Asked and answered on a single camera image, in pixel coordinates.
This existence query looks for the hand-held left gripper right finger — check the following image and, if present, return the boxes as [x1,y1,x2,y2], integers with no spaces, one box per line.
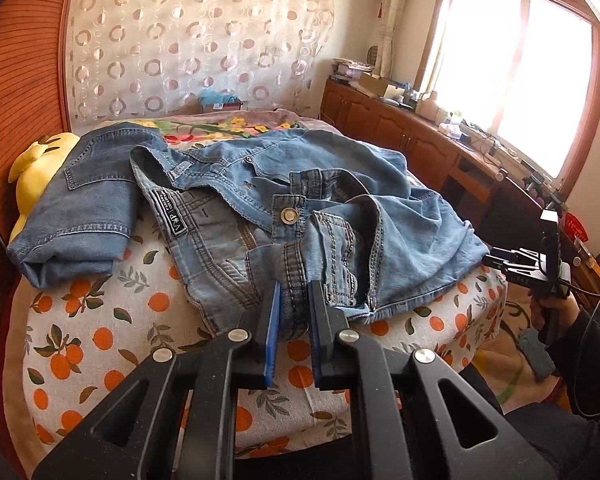
[307,280,558,480]

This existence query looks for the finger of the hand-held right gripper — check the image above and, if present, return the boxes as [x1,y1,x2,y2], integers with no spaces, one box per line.
[482,254,523,274]
[510,248,548,267]

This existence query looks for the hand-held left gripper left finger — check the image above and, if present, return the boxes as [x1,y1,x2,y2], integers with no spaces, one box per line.
[32,280,281,480]

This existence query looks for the light blue denim pants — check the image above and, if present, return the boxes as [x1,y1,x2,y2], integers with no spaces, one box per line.
[130,127,491,338]

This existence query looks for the person's right forearm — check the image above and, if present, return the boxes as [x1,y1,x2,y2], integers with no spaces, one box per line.
[555,300,600,417]

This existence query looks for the darker blue denim pants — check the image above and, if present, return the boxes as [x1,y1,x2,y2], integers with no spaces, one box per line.
[6,121,163,290]

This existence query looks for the person's right hand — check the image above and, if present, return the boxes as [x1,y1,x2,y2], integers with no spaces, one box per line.
[529,295,579,335]

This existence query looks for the red paper decoration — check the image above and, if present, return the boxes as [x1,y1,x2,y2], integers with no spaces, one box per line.
[562,212,592,242]

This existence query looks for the black chair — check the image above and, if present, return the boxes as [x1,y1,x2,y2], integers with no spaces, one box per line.
[472,175,556,261]

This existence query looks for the grey slipper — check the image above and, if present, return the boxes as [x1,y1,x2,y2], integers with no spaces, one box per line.
[517,327,559,382]

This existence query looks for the orange fruit print quilt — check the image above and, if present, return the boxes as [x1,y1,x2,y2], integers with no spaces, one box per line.
[10,205,508,461]

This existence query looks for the long wooden cabinet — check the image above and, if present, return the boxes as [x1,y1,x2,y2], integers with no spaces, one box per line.
[320,80,548,233]

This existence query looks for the person's black clothing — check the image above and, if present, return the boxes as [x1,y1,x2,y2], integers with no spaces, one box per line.
[460,360,600,480]

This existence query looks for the bright window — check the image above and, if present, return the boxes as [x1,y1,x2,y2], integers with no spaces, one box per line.
[415,0,600,191]

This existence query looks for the cardboard box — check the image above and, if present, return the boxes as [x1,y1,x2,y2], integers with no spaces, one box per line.
[352,74,402,102]

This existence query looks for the floral pink blanket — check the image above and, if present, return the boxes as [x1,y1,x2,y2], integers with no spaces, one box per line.
[2,107,576,461]

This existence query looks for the stack of papers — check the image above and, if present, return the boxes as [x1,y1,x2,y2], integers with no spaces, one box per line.
[330,57,377,82]

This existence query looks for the small box with teal bundle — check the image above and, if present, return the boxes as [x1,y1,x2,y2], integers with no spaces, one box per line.
[200,87,244,112]

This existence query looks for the beige window curtain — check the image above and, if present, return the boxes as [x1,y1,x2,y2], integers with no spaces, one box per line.
[375,0,453,81]

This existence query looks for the yellow plush toy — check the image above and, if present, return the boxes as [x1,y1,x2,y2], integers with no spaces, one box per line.
[7,132,81,242]

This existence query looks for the sheer circle pattern curtain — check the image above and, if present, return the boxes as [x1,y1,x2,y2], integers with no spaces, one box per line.
[62,0,336,123]

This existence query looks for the wooden louvered wardrobe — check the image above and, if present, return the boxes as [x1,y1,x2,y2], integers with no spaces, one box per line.
[0,0,81,480]

